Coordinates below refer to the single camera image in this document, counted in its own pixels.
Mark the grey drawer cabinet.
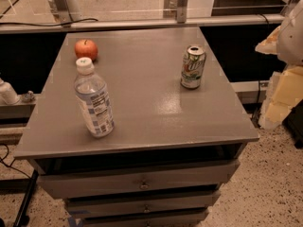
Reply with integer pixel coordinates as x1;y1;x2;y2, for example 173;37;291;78
13;26;260;227

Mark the green white 7up can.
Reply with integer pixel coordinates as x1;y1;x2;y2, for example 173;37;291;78
181;44;206;89

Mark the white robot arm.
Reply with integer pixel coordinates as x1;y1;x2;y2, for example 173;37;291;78
255;0;303;129

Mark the bottom grey drawer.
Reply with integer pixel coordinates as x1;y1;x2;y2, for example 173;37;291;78
82;208;208;227

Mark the black floor cable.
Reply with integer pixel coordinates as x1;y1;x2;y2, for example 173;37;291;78
0;143;32;179

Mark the black cable on rail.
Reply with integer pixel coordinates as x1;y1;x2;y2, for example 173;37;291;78
0;17;99;27

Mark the red apple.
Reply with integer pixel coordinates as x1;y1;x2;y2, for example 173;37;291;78
74;39;98;61

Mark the middle grey drawer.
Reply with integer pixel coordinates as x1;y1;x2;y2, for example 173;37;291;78
66;190;220;218

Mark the black stand leg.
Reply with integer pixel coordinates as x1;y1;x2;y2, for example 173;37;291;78
13;170;39;227

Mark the metal frame post left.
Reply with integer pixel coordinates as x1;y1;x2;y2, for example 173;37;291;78
53;0;72;23

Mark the metal frame post centre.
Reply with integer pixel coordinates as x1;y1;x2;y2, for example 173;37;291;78
176;0;187;24

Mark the black cable at right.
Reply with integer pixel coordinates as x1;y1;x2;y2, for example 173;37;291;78
251;79;263;121

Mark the metal frame post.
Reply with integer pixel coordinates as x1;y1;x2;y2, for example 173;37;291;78
176;0;187;24
53;0;72;23

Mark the grey drawer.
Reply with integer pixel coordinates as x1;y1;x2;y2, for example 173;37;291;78
38;160;240;199
66;190;220;218
82;208;208;227

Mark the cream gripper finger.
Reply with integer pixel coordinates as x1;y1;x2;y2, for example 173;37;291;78
258;65;303;130
255;26;281;55

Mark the top grey drawer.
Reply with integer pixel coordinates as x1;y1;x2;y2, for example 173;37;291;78
38;160;240;199

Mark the clear plastic water bottle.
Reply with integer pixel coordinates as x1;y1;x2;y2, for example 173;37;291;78
74;57;115;137

